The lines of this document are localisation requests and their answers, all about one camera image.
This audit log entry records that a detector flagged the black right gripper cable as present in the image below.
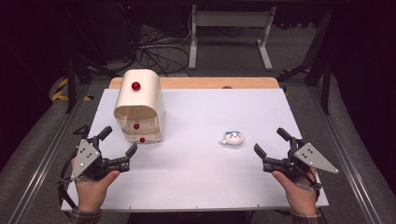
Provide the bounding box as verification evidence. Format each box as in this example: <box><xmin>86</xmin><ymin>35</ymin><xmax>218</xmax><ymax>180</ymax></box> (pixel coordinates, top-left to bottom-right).
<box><xmin>298</xmin><ymin>169</ymin><xmax>322</xmax><ymax>203</ymax></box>

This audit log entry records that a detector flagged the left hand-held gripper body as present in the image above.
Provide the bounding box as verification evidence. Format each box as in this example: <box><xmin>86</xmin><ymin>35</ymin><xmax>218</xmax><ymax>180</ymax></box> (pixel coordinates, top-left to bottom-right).
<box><xmin>69</xmin><ymin>136</ymin><xmax>113</xmax><ymax>182</ymax></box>

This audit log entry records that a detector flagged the clear drawer with red knob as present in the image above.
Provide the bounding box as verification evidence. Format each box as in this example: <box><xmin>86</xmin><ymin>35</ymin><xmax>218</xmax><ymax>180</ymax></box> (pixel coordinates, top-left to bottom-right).
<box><xmin>122</xmin><ymin>130</ymin><xmax>163</xmax><ymax>145</ymax></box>
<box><xmin>117</xmin><ymin>117</ymin><xmax>163</xmax><ymax>134</ymax></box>

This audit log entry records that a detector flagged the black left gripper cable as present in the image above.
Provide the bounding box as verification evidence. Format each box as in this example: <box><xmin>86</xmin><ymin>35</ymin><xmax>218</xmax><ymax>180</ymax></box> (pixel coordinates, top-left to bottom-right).
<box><xmin>56</xmin><ymin>151</ymin><xmax>78</xmax><ymax>210</ymax></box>

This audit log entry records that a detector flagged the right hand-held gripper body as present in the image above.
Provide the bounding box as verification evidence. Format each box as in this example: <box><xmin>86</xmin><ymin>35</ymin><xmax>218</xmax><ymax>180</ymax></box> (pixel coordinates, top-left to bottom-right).
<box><xmin>279</xmin><ymin>138</ymin><xmax>340</xmax><ymax>182</ymax></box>

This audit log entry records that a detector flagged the black metal stand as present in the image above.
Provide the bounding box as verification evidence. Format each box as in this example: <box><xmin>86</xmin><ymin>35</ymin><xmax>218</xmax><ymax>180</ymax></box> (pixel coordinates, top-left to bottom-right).
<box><xmin>64</xmin><ymin>54</ymin><xmax>123</xmax><ymax>115</ymax></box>
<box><xmin>276</xmin><ymin>7</ymin><xmax>334</xmax><ymax>117</ymax></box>

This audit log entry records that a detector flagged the white and blue plush toy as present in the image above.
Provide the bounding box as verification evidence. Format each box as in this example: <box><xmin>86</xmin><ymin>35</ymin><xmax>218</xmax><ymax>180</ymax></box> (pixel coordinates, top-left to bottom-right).
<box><xmin>218</xmin><ymin>130</ymin><xmax>245</xmax><ymax>147</ymax></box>

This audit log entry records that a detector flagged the wooden table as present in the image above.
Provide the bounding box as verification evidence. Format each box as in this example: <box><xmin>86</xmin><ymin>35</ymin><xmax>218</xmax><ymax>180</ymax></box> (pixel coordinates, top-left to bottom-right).
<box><xmin>108</xmin><ymin>77</ymin><xmax>280</xmax><ymax>91</ymax></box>

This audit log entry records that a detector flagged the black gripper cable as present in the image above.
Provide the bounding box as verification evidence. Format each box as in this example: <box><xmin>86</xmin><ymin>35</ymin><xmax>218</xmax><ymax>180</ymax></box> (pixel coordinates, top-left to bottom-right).
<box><xmin>298</xmin><ymin>169</ymin><xmax>322</xmax><ymax>203</ymax></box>
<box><xmin>56</xmin><ymin>151</ymin><xmax>78</xmax><ymax>210</ymax></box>

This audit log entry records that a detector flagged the person's right hand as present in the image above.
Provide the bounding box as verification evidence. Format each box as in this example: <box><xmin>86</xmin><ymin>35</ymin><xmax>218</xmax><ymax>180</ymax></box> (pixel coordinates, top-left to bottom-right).
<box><xmin>271</xmin><ymin>165</ymin><xmax>320</xmax><ymax>217</ymax></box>

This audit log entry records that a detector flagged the person's left hand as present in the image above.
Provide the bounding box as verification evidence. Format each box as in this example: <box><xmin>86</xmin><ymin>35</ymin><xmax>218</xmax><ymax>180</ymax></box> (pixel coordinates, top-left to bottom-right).
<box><xmin>70</xmin><ymin>157</ymin><xmax>121</xmax><ymax>215</ymax></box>

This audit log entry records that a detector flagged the white metal stand frame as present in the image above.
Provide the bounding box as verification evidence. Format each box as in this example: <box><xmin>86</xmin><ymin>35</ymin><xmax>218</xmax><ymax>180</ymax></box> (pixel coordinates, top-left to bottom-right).
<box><xmin>188</xmin><ymin>4</ymin><xmax>277</xmax><ymax>72</ymax></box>

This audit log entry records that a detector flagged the aluminium rail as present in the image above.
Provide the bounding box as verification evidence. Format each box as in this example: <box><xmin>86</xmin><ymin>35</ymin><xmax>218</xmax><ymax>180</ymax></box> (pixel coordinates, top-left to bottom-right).
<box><xmin>8</xmin><ymin>83</ymin><xmax>92</xmax><ymax>224</ymax></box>
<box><xmin>306</xmin><ymin>85</ymin><xmax>385</xmax><ymax>224</ymax></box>

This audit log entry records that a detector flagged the bundle of floor cables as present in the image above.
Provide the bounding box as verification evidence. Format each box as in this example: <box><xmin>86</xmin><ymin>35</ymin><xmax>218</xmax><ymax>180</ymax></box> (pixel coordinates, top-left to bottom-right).
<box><xmin>135</xmin><ymin>24</ymin><xmax>192</xmax><ymax>77</ymax></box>

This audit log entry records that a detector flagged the cream drawer cabinet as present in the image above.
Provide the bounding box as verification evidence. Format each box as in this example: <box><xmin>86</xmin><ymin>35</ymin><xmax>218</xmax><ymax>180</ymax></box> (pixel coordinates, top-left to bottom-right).
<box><xmin>113</xmin><ymin>68</ymin><xmax>165</xmax><ymax>145</ymax></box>

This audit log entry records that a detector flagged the black triangular bracket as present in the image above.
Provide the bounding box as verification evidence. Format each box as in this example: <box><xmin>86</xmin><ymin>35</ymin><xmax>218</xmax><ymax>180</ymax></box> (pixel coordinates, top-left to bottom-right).
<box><xmin>72</xmin><ymin>124</ymin><xmax>92</xmax><ymax>136</ymax></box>

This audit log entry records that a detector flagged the black computer box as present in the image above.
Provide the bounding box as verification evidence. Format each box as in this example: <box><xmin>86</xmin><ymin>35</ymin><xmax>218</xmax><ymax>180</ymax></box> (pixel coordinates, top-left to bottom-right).
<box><xmin>98</xmin><ymin>0</ymin><xmax>143</xmax><ymax>62</ymax></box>

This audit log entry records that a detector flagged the white board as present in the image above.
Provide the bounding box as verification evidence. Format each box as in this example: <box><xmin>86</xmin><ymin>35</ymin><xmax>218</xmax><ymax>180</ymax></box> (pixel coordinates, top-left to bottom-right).
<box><xmin>61</xmin><ymin>88</ymin><xmax>330</xmax><ymax>213</ymax></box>

